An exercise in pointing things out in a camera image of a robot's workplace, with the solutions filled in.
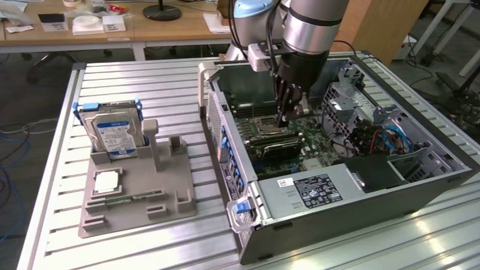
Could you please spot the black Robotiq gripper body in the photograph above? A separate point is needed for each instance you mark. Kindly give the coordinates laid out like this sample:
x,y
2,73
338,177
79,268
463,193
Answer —
x,y
302,70

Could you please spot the black Nvidia graphics card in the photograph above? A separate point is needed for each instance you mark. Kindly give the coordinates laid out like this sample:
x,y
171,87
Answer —
x,y
282,150

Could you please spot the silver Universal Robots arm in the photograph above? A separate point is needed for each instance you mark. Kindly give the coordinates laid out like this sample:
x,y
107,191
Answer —
x,y
311,28

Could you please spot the silver CPU socket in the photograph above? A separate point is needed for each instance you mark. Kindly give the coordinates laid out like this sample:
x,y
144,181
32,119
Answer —
x,y
266,123

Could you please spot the black RAM slot bank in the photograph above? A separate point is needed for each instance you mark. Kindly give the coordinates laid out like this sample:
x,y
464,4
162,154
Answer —
x,y
255,108

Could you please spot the silver perforated drive cage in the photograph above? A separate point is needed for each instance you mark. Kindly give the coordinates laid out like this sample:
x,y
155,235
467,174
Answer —
x,y
348,112

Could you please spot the green Dell motherboard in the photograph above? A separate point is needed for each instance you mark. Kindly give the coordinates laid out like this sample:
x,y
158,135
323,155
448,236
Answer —
x,y
319,149

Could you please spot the silver chipset heat sink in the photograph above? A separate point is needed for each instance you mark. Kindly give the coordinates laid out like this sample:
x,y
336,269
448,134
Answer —
x,y
311,164

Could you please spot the white booklet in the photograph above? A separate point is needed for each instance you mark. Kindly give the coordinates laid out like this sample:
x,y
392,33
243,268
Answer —
x,y
215,25

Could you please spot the wooden cabinet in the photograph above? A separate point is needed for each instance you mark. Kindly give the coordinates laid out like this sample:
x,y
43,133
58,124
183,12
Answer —
x,y
394,28

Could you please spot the white electrical box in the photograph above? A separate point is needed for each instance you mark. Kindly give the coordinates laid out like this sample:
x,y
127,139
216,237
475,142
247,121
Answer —
x,y
407,47

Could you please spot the brown cardboard box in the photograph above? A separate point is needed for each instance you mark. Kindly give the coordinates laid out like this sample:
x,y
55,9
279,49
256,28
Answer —
x,y
223,8

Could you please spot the grey power supply unit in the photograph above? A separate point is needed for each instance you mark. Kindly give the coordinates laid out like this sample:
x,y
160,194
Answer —
x,y
278,202

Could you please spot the blue case latch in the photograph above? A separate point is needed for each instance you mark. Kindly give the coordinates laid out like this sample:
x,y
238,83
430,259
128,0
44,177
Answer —
x,y
240,209

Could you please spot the silver disk bay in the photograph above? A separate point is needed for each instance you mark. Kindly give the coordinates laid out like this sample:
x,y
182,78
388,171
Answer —
x,y
423,157

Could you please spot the black stand base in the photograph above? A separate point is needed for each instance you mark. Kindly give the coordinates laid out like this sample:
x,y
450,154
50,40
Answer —
x,y
448,80

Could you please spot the black round lamp base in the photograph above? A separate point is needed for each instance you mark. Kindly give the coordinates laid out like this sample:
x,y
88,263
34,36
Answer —
x,y
162,13

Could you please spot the grey open PC case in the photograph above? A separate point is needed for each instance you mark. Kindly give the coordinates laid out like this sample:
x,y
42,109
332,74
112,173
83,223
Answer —
x,y
338,225

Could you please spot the grey parts rack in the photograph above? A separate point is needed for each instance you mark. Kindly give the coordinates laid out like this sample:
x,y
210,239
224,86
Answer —
x,y
143,182

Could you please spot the hard disk with blue caddy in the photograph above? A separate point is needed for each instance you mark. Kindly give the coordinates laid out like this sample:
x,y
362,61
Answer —
x,y
112,135

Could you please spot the plain white box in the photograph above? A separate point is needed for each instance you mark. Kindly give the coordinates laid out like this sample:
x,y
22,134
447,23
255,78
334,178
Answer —
x,y
112,26

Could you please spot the red small packet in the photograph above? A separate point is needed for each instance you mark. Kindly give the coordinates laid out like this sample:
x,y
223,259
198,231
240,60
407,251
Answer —
x,y
116,9

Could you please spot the silver CPU chip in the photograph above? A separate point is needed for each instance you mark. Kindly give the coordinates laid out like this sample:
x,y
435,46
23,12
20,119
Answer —
x,y
106,182

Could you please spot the dark small object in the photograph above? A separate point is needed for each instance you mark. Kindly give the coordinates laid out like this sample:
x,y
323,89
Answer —
x,y
98,9

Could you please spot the white box with round hollow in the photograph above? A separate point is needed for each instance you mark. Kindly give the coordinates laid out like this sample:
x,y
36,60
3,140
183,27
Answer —
x,y
88,28

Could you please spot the black office chair base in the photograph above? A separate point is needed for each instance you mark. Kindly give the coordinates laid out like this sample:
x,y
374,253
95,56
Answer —
x,y
48,60

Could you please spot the wooden desk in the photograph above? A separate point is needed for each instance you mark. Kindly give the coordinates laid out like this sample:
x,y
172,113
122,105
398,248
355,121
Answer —
x,y
56,36

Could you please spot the beige tape roll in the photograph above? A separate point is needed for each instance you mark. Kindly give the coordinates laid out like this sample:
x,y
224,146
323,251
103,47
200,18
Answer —
x,y
70,3

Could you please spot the white box with black top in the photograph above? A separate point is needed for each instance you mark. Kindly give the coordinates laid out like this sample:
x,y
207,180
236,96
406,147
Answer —
x,y
54,25

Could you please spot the white paper label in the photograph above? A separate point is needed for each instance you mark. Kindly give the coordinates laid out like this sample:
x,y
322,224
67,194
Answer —
x,y
19,28

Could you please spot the clear plastic bag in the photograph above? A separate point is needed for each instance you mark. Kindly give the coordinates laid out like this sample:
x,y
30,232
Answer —
x,y
12,12

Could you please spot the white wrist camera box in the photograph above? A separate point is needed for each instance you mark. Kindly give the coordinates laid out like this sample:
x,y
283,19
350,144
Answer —
x,y
259,59

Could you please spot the white desk frame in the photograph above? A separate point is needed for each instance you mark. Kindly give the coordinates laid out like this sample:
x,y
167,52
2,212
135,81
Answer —
x,y
470,66

